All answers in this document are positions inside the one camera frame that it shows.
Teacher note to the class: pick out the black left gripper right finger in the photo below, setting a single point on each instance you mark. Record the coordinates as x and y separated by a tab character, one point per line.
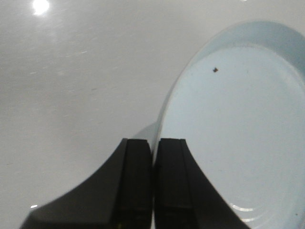
184	197

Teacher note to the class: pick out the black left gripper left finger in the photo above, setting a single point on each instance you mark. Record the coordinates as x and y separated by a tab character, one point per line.
116	196

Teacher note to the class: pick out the light blue plate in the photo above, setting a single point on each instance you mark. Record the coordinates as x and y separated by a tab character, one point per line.
240	105

